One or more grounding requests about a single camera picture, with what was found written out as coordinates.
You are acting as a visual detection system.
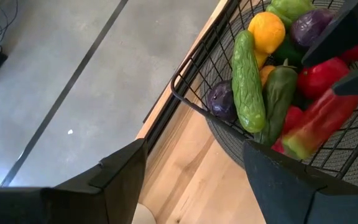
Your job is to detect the orange yellow lemon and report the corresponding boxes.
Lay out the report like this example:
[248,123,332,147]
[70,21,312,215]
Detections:
[247,11,287,55]

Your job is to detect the grey round woven placemat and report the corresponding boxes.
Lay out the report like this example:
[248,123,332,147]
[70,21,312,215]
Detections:
[199,0,358,192]

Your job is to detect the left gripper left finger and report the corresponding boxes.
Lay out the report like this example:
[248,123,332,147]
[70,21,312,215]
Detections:
[0,138,149,224]

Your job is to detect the red tomato green stem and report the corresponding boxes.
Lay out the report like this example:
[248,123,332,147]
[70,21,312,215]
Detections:
[296,57,351,100]

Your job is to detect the red green chili pepper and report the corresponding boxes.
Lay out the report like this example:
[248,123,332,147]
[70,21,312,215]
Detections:
[281,88,358,161]

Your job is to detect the green bell pepper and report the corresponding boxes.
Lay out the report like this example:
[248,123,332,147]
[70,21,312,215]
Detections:
[265,0,316,29]

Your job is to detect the dark green cucumber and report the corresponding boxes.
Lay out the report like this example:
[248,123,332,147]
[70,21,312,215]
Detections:
[253,58,298,147]

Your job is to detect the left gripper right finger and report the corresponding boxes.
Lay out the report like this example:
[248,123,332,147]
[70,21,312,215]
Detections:
[242,140,358,224]

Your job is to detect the dark green lime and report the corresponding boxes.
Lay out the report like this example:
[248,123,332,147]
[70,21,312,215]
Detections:
[272,35,306,68]

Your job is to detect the red wrinkled bell pepper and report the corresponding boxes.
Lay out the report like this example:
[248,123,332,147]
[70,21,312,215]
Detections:
[270,105,305,155]

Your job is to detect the orange bell pepper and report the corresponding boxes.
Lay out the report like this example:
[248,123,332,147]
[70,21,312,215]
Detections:
[259,64,277,88]

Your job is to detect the light green bumpy cucumber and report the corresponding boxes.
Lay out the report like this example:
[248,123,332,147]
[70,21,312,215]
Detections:
[231,29,267,134]

